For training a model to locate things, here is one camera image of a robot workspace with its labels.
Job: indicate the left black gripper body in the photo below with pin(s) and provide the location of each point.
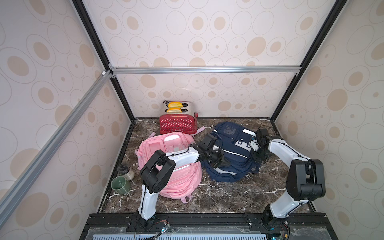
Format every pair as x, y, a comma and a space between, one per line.
213, 156

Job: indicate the navy blue backpack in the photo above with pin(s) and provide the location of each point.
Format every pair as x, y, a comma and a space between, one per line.
234, 141

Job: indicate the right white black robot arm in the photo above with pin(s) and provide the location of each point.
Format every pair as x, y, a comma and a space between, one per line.
305, 180

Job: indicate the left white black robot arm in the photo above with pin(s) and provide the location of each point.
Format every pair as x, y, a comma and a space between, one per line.
171, 166

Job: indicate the pink backpack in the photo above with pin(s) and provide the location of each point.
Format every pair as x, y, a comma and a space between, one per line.
184, 179

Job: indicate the red polka dot toaster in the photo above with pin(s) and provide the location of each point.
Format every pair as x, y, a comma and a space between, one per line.
185, 122

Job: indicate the right yellow toast slice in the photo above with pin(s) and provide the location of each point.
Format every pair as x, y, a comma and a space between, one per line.
174, 110

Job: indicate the yellow toast slice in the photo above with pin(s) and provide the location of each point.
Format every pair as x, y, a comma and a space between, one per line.
174, 110
175, 105

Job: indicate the left yellow toast slice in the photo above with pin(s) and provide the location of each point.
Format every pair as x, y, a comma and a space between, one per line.
175, 105

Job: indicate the small glass jar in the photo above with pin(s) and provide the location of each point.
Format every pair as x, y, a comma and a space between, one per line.
126, 171

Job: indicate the green ceramic mug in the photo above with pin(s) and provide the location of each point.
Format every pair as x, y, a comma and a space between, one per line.
121, 185

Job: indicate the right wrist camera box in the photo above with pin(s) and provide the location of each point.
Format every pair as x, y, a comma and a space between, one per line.
254, 145

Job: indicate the horizontal aluminium frame bar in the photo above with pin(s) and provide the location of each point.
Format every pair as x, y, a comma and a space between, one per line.
207, 70

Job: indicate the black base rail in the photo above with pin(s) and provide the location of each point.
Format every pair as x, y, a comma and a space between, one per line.
246, 226

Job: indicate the black left corner post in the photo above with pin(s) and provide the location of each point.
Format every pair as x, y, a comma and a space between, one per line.
97, 44

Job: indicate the black corner post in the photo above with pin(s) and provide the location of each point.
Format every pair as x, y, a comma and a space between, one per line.
319, 39
97, 44

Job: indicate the black right corner post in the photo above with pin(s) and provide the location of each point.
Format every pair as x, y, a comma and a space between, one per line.
319, 39

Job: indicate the diagonal aluminium frame bar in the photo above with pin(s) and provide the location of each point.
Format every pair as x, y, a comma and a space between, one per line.
28, 177

